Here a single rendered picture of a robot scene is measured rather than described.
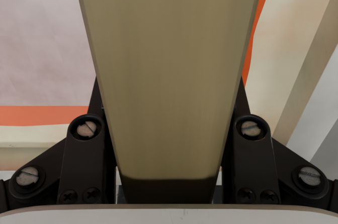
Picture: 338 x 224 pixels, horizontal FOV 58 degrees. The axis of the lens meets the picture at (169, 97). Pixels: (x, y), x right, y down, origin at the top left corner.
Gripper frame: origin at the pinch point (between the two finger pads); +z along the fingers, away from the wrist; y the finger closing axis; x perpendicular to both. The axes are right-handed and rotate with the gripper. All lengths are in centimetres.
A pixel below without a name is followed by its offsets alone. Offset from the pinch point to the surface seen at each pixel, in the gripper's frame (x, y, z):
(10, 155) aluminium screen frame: -24.8, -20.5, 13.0
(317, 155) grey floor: -180, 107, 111
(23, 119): -18.8, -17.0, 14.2
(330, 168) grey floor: -198, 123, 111
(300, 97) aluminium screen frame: -12.8, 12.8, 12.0
